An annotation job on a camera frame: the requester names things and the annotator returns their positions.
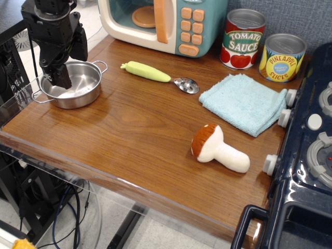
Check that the navy toy stove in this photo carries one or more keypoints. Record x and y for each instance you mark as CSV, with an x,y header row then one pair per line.
x,y
299,209

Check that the black metal rack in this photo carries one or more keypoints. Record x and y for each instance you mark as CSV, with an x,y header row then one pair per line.
x,y
33,193

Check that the tomato sauce can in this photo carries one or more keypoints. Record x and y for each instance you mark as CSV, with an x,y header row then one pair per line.
x,y
242,37

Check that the pineapple slices can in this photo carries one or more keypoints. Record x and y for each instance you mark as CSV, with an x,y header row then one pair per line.
x,y
282,57

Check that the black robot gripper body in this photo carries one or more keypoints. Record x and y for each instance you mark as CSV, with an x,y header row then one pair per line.
x,y
55,26

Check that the round floor vent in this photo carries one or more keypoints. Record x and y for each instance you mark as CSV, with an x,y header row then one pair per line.
x,y
21,41

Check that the white stove knob lower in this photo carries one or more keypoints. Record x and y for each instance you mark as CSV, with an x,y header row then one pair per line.
x,y
269,164

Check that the white stove knob upper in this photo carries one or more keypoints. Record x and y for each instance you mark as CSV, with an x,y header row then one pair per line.
x,y
290,97

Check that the green handled metal spoon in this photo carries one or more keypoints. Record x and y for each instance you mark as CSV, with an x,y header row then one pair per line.
x,y
183,83

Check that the black table leg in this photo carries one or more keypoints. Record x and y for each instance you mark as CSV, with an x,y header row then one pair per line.
x,y
128,224

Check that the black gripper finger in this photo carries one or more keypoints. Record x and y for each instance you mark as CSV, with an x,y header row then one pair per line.
x,y
58,76

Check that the light blue folded cloth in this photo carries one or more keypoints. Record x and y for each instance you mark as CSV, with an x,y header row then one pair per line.
x,y
245,103

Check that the white stove knob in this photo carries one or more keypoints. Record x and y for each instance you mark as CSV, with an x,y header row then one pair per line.
x,y
290,97
284,117
269,164

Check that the white stove knob middle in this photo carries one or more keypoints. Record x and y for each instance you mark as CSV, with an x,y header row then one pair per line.
x,y
284,117

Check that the toy teal cream microwave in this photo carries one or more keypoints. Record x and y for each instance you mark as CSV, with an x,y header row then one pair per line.
x,y
185,28

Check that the clear acrylic table guard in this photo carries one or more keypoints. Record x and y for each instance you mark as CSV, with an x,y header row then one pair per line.
x,y
153,169

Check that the stuffed brown white mushroom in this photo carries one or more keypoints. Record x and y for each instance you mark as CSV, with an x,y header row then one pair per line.
x,y
208,144

